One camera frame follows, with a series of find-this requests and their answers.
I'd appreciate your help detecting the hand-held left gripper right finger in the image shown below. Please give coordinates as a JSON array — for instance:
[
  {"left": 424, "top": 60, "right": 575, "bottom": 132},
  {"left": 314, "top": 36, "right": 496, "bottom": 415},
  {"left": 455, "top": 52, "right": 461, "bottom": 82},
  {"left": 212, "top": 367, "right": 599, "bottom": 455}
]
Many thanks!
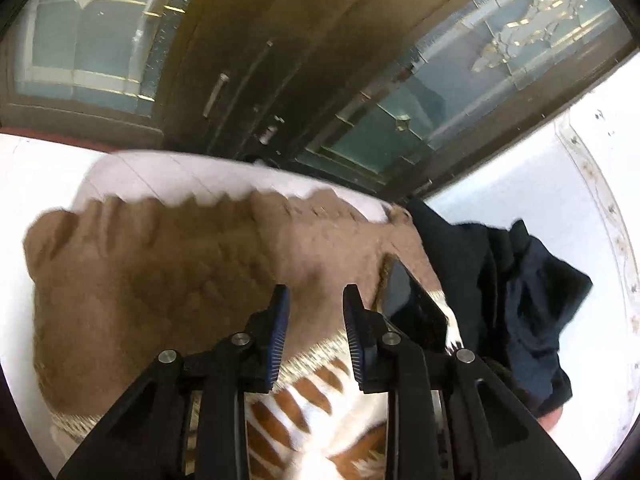
[{"left": 342, "top": 284, "right": 583, "bottom": 480}]

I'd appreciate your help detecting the pale pink sofa cushion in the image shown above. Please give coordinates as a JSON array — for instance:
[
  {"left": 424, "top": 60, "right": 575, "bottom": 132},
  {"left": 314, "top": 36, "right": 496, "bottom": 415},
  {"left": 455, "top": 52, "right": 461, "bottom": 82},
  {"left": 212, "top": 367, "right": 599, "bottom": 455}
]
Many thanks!
[{"left": 71, "top": 150, "right": 396, "bottom": 226}]

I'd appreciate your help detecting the navy garment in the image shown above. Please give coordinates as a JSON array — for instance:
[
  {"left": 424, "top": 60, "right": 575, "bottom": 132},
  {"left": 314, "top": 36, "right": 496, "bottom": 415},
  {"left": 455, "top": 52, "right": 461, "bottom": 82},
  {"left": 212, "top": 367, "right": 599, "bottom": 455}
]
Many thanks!
[{"left": 492, "top": 219, "right": 594, "bottom": 406}]

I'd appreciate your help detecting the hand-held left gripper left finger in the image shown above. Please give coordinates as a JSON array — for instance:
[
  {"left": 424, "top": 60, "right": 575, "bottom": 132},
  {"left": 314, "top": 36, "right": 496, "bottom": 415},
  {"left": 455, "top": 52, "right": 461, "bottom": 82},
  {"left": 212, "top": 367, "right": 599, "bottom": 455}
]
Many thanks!
[{"left": 56, "top": 284, "right": 291, "bottom": 480}]

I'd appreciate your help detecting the metal door handle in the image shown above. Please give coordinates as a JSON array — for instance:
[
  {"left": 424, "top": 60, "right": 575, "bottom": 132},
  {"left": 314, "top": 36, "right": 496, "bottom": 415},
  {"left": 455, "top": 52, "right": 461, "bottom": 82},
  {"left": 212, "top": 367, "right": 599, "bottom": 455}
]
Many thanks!
[{"left": 201, "top": 72, "right": 231, "bottom": 119}]

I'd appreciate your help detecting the leaf print plush blanket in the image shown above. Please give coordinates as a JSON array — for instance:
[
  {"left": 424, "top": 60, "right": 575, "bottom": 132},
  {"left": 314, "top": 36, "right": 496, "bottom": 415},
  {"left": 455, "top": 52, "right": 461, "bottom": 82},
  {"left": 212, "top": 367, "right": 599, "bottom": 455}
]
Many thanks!
[{"left": 182, "top": 287, "right": 463, "bottom": 480}]

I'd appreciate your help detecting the black garment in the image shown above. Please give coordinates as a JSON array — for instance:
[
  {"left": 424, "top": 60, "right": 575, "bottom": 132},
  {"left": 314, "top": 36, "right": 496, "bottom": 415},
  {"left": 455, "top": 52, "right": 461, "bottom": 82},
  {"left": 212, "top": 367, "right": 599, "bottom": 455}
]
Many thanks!
[{"left": 404, "top": 197, "right": 573, "bottom": 418}]

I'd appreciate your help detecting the black smartphone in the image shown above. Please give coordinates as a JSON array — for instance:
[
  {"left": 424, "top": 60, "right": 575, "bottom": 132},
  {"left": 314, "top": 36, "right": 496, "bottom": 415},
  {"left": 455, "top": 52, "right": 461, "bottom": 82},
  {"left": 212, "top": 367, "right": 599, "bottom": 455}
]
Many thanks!
[{"left": 375, "top": 254, "right": 451, "bottom": 357}]

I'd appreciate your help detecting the metal door latch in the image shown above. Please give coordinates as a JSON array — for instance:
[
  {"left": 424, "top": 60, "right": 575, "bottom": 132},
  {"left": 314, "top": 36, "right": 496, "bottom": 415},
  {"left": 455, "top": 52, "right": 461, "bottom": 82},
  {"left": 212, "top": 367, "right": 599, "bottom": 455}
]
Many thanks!
[{"left": 259, "top": 114, "right": 287, "bottom": 145}]

